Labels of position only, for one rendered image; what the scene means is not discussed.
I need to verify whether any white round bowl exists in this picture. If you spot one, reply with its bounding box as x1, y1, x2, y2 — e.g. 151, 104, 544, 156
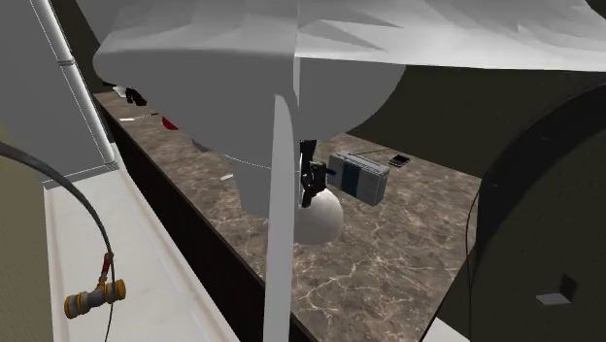
294, 188, 345, 247

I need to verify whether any grey portable radio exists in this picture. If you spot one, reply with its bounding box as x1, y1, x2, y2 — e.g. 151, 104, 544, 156
326, 150, 391, 207

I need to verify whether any white pen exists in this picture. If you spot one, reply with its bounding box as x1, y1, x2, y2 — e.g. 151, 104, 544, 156
118, 112, 160, 122

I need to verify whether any black small object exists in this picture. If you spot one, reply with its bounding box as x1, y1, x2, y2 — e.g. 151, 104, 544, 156
124, 86, 149, 107

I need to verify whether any grey hose with yellow nozzle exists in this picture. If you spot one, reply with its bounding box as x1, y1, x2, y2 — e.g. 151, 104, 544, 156
0, 141, 127, 342

